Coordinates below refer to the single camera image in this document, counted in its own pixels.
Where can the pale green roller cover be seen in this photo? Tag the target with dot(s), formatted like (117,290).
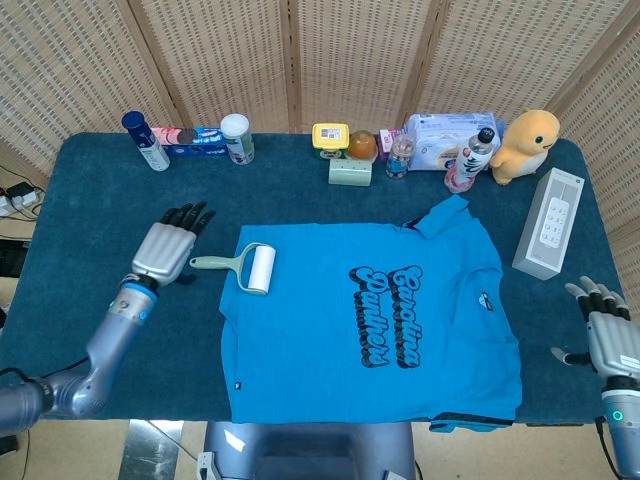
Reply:
(350,174)

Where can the blue cookie box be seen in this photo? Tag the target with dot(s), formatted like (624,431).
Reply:
(200,142)

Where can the clear drink bottle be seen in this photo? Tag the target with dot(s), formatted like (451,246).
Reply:
(472,160)

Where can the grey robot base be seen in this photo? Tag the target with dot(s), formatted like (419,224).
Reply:
(310,452)

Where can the blue printed T-shirt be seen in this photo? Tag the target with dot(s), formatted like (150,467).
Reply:
(310,325)

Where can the yellow lidded green tub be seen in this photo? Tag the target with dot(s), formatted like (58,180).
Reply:
(330,136)

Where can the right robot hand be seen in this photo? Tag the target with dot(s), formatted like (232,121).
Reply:
(610,340)

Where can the navy capped spray bottle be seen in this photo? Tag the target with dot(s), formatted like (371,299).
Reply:
(147,142)

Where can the clear jar with sticks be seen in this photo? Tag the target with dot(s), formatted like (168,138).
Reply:
(399,157)

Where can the grey power strip box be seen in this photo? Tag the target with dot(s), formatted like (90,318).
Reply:
(550,225)

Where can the white lidded snack canister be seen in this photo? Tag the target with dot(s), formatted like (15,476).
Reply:
(239,140)

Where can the pale green lint roller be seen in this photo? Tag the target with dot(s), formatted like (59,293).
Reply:
(260,270)

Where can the white tissue pack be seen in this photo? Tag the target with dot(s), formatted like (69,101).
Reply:
(440,140)

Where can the orange jelly cup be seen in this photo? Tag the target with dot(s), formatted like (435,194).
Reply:
(362,145)

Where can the dark teal table cloth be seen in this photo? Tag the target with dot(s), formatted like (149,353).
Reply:
(100,200)

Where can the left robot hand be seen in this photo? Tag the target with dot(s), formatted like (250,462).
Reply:
(162,250)

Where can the woven folding screen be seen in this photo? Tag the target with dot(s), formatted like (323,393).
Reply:
(350,50)

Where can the yellow plush toy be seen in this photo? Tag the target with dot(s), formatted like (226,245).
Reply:
(525,145)

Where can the white floor power strip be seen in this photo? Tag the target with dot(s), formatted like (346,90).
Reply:
(20,200)

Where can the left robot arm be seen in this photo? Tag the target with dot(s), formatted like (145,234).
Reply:
(107,345)

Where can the small pink purple carton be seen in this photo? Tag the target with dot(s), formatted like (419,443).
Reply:
(386,142)

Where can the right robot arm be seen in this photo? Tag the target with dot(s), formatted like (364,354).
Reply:
(622,425)

